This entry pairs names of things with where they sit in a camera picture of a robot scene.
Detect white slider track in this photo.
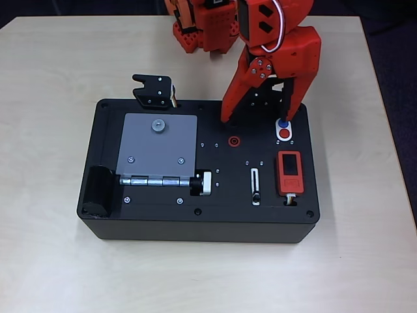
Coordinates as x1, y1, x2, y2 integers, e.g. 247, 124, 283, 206
251, 167, 262, 206

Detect blue and red buttons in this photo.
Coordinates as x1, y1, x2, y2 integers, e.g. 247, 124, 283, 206
275, 117, 293, 142

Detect red clamp block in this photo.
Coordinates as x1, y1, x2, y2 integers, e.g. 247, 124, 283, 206
172, 21, 200, 55

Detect red stick display module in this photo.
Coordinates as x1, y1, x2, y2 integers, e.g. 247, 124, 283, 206
275, 150, 307, 196

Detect orange table clamp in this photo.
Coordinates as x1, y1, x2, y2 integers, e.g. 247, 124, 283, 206
164, 0, 196, 33

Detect grey hinged door plate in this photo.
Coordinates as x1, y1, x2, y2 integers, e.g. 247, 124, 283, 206
116, 112, 198, 179

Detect silver metal hinge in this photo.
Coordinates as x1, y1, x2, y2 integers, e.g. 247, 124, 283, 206
119, 175, 192, 188

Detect black task board box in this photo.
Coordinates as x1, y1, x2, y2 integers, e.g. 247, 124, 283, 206
76, 97, 319, 245

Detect black rounded holder block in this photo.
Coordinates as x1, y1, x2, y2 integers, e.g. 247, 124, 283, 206
80, 165, 114, 218

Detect black screwed bracket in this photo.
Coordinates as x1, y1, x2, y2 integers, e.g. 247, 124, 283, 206
249, 80, 284, 108
132, 74, 179, 110

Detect white red servo cable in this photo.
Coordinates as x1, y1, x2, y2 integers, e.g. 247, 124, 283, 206
260, 0, 285, 53

